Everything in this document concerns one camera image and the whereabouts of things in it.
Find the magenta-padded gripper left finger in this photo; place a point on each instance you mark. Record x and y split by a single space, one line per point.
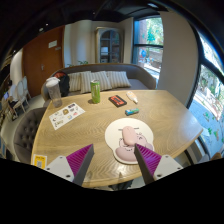
78 161

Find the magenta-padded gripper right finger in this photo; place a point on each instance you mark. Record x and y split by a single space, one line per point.
150 161

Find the pink computer mouse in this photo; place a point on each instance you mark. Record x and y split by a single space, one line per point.
129 135

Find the round white cartoon mouse pad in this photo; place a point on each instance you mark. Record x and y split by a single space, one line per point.
115 136

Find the yellow table card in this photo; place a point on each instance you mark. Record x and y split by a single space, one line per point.
39 161

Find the white sticker sheet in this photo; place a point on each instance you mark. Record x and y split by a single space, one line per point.
66 115

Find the small green blue pack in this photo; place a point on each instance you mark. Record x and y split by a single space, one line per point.
132 111

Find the grey tufted chair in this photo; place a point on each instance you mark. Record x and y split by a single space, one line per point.
26 133

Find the white tube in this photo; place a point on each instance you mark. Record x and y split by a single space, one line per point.
132 97

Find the black and red flat box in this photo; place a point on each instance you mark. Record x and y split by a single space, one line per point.
117 101

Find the green drink can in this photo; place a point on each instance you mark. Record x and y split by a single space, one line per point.
95 92

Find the clear shaker bottle white lid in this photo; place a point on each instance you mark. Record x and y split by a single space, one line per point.
54 93

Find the black backpack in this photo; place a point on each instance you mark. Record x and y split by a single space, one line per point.
64 83

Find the striped cushion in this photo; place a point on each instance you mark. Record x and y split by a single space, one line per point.
119 79
75 81
100 80

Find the brown curved sofa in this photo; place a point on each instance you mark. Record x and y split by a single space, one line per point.
140 75

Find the group of white chairs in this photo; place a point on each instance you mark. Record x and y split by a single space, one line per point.
22 91

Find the brown wooden door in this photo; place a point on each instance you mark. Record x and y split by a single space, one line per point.
38 63

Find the white door sign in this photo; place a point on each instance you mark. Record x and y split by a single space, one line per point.
52 44

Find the glass-door cabinet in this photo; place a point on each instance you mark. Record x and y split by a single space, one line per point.
109 45

